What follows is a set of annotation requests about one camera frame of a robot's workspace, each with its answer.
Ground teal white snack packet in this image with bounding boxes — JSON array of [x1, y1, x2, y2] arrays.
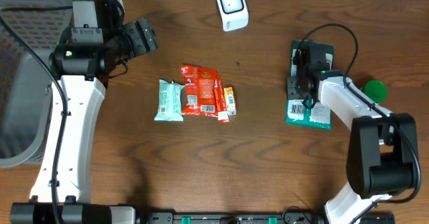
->
[[154, 80, 184, 121]]

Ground white barcode scanner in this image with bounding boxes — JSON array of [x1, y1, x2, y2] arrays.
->
[[217, 0, 249, 32]]

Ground red stick sachet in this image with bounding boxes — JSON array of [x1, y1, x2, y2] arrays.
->
[[214, 76, 229, 123]]

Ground green white packet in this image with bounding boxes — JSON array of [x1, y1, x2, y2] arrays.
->
[[285, 41, 334, 130]]

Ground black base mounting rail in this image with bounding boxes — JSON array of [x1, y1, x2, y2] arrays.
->
[[144, 211, 397, 224]]

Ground red snack packet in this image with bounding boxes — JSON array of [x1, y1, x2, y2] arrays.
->
[[181, 64, 218, 117]]

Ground green lid seasoning jar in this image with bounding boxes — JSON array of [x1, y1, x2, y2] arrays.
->
[[361, 80, 388, 103]]

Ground grey plastic mesh basket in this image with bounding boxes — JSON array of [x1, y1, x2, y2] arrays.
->
[[1, 0, 72, 168]]

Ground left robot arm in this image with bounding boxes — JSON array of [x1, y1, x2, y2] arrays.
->
[[10, 18, 158, 223]]

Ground orange snack packet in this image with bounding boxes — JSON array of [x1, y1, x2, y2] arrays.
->
[[224, 87, 237, 115]]

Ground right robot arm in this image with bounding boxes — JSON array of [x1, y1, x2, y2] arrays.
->
[[287, 70, 422, 223]]

